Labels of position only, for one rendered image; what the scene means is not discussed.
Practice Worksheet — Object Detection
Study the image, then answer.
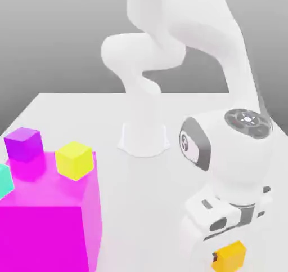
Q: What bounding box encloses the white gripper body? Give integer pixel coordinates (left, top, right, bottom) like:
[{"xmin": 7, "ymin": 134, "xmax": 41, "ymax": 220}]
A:
[{"xmin": 179, "ymin": 217, "xmax": 248, "ymax": 272}]

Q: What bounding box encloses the small purple cube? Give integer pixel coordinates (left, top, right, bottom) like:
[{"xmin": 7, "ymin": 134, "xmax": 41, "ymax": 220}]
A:
[{"xmin": 3, "ymin": 127, "xmax": 44, "ymax": 164}]

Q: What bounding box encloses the small teal cube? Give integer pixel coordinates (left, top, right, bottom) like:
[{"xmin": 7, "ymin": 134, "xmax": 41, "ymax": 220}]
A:
[{"xmin": 0, "ymin": 163, "xmax": 15, "ymax": 200}]

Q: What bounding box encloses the small orange cube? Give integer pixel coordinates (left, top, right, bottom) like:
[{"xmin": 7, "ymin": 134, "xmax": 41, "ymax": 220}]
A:
[{"xmin": 211, "ymin": 240, "xmax": 248, "ymax": 272}]

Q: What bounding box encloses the large magenta box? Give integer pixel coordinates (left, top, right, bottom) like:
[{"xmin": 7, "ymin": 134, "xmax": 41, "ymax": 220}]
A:
[{"xmin": 0, "ymin": 151, "xmax": 104, "ymax": 272}]

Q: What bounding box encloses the small yellow cube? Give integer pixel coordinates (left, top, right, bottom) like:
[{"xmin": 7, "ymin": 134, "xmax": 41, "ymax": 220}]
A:
[{"xmin": 55, "ymin": 141, "xmax": 95, "ymax": 182}]

